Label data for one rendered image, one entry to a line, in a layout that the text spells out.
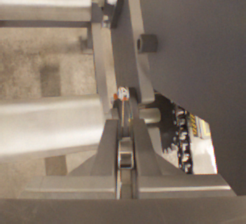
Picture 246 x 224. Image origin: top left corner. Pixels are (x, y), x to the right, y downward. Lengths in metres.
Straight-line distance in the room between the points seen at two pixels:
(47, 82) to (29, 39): 0.33
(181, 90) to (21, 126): 0.25
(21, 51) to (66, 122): 1.12
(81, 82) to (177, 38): 1.10
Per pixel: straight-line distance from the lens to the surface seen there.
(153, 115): 0.37
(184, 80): 0.18
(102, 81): 0.91
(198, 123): 1.12
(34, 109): 0.32
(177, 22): 0.20
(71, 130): 0.30
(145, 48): 0.23
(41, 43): 1.39
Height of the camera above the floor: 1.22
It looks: 74 degrees down
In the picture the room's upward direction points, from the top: 56 degrees clockwise
